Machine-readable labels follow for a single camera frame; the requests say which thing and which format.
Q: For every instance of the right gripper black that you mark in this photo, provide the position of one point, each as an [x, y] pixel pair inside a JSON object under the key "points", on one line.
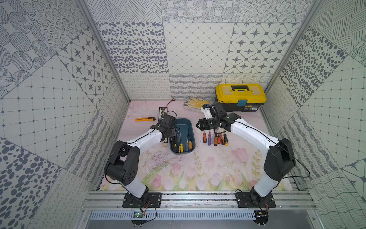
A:
{"points": [[202, 124]]}

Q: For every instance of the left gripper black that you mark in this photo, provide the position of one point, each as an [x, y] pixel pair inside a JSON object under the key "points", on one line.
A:
{"points": [[170, 134]]}

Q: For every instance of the wooden handle black screwdriver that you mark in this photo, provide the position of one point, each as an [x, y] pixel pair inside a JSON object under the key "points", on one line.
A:
{"points": [[215, 142]]}

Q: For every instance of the red handle small screwdriver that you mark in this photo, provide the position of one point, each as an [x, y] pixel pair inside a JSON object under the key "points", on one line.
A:
{"points": [[221, 137]]}

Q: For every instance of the teal plastic storage box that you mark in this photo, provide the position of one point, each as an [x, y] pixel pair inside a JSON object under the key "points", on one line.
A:
{"points": [[183, 126]]}

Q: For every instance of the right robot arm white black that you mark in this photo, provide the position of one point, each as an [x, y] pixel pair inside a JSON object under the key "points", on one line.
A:
{"points": [[279, 154]]}

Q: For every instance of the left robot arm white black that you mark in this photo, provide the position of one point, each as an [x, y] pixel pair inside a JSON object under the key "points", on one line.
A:
{"points": [[122, 165]]}

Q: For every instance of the yellow cap screwdriver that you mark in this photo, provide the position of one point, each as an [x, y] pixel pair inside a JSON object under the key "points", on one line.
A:
{"points": [[181, 147]]}

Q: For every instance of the black balanced charging board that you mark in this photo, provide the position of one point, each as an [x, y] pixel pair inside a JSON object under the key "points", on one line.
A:
{"points": [[162, 112]]}

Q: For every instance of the yellow utility knife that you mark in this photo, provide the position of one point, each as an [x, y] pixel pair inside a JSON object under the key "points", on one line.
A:
{"points": [[145, 119]]}

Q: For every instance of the yellow black toolbox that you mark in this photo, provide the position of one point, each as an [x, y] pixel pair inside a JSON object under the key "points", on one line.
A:
{"points": [[240, 97]]}

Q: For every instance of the yellow white work gloves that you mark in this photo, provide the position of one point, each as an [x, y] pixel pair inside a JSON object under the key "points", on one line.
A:
{"points": [[194, 104]]}

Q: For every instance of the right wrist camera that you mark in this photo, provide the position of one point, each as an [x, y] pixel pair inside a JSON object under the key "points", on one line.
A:
{"points": [[206, 111]]}

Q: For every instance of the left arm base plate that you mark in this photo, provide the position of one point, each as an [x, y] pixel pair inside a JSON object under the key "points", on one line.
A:
{"points": [[153, 199]]}

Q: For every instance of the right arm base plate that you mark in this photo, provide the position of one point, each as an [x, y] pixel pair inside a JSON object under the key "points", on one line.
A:
{"points": [[252, 200]]}

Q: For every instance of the aluminium rail frame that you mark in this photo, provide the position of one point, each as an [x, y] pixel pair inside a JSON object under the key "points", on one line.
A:
{"points": [[206, 200]]}

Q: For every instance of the white slotted cable duct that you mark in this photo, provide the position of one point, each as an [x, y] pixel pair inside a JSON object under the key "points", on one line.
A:
{"points": [[173, 214]]}

